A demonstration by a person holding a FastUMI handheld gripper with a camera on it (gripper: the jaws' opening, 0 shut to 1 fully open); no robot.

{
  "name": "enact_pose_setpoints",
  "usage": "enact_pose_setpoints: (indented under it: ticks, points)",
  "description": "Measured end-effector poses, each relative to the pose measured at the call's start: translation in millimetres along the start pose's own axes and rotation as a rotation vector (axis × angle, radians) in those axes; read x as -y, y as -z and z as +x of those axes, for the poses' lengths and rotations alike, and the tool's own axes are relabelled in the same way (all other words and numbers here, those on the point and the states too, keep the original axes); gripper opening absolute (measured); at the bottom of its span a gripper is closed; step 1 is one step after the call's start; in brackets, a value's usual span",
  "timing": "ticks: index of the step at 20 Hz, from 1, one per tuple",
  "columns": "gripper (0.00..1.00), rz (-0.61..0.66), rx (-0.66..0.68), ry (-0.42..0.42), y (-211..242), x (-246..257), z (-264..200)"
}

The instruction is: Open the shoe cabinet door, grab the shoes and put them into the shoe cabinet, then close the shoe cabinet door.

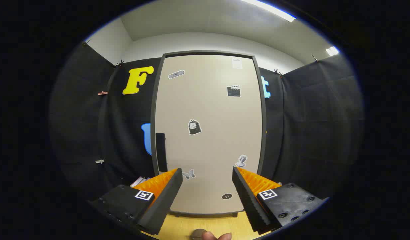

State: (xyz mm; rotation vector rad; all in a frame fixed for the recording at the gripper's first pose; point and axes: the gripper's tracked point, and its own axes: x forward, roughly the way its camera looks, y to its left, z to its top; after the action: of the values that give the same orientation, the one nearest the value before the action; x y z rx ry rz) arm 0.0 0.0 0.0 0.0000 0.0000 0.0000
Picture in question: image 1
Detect blue and white books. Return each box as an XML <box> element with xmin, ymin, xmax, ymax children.
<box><xmin>130</xmin><ymin>176</ymin><xmax>149</xmax><ymax>188</ymax></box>

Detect black door handle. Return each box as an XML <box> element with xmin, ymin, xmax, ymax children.
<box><xmin>156</xmin><ymin>133</ymin><xmax>168</xmax><ymax>173</ymax></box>

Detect beige shoe cabinet door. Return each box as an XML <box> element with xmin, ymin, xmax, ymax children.
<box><xmin>154</xmin><ymin>54</ymin><xmax>263</xmax><ymax>215</ymax></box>

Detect long ceiling light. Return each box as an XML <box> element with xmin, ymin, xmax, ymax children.
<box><xmin>240</xmin><ymin>0</ymin><xmax>297</xmax><ymax>23</ymax></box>

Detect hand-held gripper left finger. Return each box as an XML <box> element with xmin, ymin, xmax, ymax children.
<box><xmin>88</xmin><ymin>168</ymin><xmax>183</xmax><ymax>236</ymax></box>

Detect black backdrop cloth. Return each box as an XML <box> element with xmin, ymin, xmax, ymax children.
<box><xmin>48</xmin><ymin>42</ymin><xmax>364</xmax><ymax>200</ymax></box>

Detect grey shoe cabinet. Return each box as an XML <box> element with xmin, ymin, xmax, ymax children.
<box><xmin>151</xmin><ymin>50</ymin><xmax>267</xmax><ymax>218</ymax></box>

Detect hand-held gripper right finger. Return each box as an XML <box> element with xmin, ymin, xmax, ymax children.
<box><xmin>232</xmin><ymin>166</ymin><xmax>329</xmax><ymax>234</ymax></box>

